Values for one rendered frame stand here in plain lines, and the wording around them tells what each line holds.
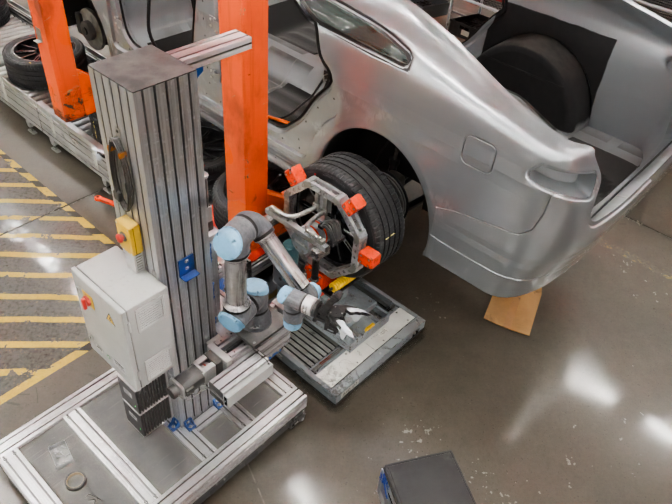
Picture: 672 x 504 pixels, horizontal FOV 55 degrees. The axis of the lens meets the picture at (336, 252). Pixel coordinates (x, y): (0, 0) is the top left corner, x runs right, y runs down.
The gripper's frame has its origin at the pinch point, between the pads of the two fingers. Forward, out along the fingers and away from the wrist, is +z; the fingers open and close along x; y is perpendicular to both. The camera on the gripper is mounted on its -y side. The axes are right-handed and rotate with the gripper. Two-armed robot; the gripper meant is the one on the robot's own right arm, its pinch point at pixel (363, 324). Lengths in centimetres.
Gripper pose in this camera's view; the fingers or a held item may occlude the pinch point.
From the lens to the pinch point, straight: 240.5
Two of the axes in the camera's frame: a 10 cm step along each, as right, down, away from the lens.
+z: 8.8, 3.6, -3.1
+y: -1.4, 8.2, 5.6
